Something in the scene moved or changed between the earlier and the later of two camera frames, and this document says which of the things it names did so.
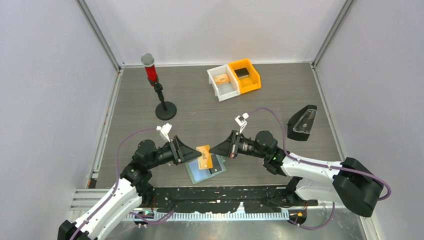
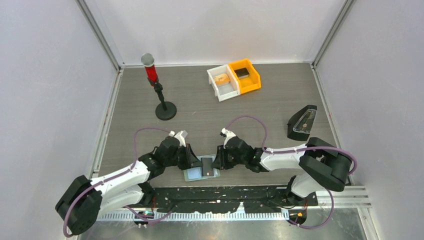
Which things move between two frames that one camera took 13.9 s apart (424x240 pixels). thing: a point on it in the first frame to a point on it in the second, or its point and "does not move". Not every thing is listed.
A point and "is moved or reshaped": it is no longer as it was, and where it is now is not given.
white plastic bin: (226, 85) does not move
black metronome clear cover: (299, 125) does not move
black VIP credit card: (216, 165) is moved or reshaped
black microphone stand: (165, 110) does not move
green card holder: (197, 175) is moved or reshaped
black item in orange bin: (242, 72) does not move
